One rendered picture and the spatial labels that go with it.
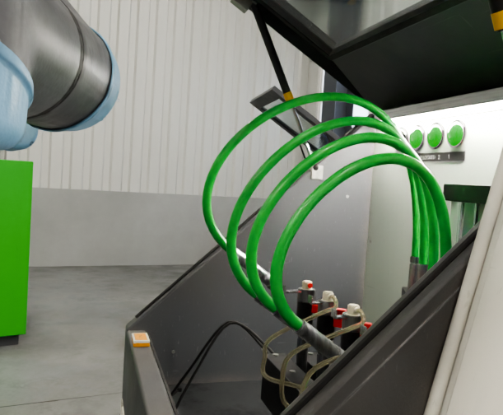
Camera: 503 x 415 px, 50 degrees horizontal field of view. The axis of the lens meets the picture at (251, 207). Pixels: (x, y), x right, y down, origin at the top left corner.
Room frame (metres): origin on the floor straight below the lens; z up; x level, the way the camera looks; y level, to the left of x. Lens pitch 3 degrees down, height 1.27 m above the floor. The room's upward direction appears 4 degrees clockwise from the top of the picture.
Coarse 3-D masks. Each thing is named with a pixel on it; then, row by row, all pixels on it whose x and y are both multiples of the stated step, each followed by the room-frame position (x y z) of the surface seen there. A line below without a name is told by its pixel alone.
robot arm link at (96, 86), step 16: (64, 0) 0.34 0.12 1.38; (80, 16) 0.34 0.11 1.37; (80, 32) 0.30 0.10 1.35; (96, 32) 0.37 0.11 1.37; (96, 48) 0.33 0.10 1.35; (80, 64) 0.30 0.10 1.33; (96, 64) 0.32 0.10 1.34; (112, 64) 0.36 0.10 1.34; (80, 80) 0.30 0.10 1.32; (96, 80) 0.33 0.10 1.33; (112, 80) 0.36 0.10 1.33; (64, 96) 0.30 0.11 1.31; (80, 96) 0.32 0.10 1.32; (96, 96) 0.34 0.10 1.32; (112, 96) 0.37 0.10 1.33; (48, 112) 0.30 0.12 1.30; (64, 112) 0.32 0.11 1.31; (80, 112) 0.34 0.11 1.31; (96, 112) 0.35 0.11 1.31; (48, 128) 0.36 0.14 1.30; (64, 128) 0.35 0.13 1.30; (80, 128) 0.38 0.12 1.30
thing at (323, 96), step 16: (304, 96) 0.85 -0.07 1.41; (320, 96) 0.86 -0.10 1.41; (336, 96) 0.87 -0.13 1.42; (352, 96) 0.88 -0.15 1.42; (272, 112) 0.84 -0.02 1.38; (384, 112) 0.90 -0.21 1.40; (224, 160) 0.82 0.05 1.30; (208, 176) 0.81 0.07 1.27; (208, 192) 0.81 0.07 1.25; (416, 192) 0.91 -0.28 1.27; (208, 208) 0.81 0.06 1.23; (416, 208) 0.92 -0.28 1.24; (208, 224) 0.81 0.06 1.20; (416, 224) 0.92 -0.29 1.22; (224, 240) 0.82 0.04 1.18; (416, 240) 0.92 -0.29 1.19; (416, 256) 0.92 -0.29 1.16
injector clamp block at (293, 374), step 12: (276, 360) 0.87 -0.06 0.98; (312, 360) 0.88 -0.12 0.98; (276, 372) 0.83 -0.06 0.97; (288, 372) 0.81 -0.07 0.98; (300, 372) 0.82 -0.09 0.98; (264, 384) 0.88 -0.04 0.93; (276, 384) 0.83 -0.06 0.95; (300, 384) 0.77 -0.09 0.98; (264, 396) 0.88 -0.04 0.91; (276, 396) 0.83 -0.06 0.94; (288, 396) 0.78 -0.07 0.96; (276, 408) 0.82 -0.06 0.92
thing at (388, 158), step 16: (368, 160) 0.62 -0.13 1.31; (384, 160) 0.62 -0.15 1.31; (400, 160) 0.63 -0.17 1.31; (416, 160) 0.64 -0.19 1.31; (336, 176) 0.61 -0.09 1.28; (432, 176) 0.64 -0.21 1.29; (320, 192) 0.60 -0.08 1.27; (432, 192) 0.65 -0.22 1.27; (304, 208) 0.60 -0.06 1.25; (288, 224) 0.59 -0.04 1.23; (448, 224) 0.65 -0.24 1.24; (288, 240) 0.59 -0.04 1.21; (448, 240) 0.65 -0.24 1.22; (272, 272) 0.59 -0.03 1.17; (272, 288) 0.59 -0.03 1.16; (288, 320) 0.59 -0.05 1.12; (304, 320) 0.60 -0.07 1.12; (304, 336) 0.60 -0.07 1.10; (320, 336) 0.60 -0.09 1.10; (336, 352) 0.61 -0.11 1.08
